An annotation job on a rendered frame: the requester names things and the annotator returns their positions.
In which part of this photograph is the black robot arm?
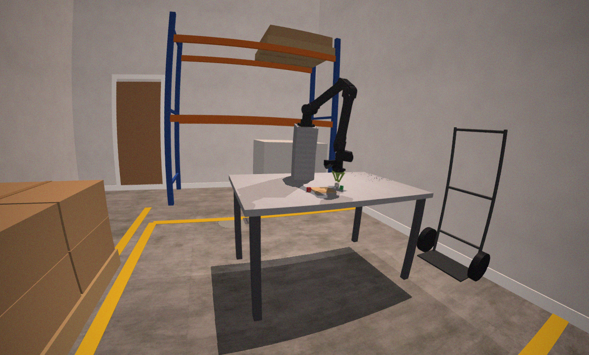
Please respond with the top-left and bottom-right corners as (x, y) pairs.
(297, 78), (357, 169)

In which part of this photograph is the tan mat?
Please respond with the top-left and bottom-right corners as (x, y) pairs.
(311, 187), (337, 194)

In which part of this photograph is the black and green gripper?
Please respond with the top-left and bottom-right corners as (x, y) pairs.
(331, 161), (346, 182)

